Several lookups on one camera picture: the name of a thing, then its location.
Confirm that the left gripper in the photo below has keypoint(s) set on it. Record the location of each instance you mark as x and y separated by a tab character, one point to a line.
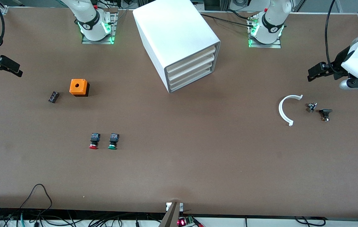
338	62

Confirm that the red push button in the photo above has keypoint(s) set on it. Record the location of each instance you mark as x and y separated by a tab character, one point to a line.
94	138

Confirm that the white plastic drawer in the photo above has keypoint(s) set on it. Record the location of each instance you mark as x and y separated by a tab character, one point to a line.
191	79
191	66
191	60
191	72

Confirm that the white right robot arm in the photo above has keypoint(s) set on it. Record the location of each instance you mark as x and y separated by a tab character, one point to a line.
89	15

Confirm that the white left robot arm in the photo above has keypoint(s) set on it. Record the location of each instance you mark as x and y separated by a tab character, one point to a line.
272	19

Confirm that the green push button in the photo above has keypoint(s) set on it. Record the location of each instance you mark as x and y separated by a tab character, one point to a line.
112	138

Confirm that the white drawer cabinet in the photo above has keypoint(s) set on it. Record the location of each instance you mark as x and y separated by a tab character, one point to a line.
172	28

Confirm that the small grey metal part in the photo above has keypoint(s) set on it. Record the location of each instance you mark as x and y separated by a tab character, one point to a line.
311	107

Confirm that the small black contact block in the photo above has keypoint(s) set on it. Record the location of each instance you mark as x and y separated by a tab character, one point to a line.
53	96

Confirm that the white curved plastic arc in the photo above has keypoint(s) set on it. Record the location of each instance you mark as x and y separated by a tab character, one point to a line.
280	110

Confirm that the orange box with hole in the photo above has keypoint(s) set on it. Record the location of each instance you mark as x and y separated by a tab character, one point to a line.
78	85

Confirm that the small board with red light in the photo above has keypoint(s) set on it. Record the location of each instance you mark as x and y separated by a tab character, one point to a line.
185	221

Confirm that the small black switch part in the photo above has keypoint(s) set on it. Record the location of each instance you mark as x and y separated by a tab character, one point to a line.
325	111

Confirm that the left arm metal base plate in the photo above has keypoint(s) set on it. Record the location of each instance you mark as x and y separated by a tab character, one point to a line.
275	45

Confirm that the aluminium frame profile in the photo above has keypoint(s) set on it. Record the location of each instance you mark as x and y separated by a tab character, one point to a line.
2	10

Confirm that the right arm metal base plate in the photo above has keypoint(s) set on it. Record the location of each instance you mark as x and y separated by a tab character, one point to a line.
86	41

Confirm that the grey metal bracket post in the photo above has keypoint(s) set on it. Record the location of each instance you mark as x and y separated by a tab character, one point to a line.
171	217

